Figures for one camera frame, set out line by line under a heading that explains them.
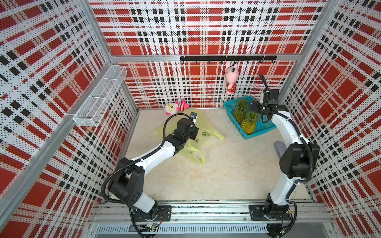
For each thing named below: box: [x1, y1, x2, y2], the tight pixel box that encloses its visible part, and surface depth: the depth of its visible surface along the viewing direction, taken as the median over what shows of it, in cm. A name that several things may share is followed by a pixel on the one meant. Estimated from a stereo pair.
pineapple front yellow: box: [241, 111, 259, 135], surface depth 99 cm
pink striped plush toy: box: [164, 99, 190, 117], surface depth 117 cm
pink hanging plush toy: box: [224, 62, 240, 96], surface depth 95 cm
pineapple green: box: [233, 98, 250, 124], surface depth 103 cm
